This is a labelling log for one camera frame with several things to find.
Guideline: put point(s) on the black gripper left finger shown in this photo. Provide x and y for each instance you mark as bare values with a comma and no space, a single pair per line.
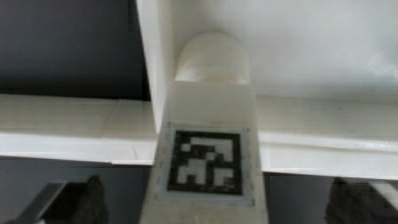
76,205

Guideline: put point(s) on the white square table top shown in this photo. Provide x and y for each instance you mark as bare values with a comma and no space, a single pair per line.
319,42

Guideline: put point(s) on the white table leg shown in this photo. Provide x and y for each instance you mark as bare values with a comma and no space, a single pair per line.
204,187

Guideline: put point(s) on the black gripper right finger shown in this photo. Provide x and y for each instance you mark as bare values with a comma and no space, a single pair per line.
362,202

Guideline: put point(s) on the white front fence rail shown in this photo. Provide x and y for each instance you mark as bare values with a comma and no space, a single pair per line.
325,138

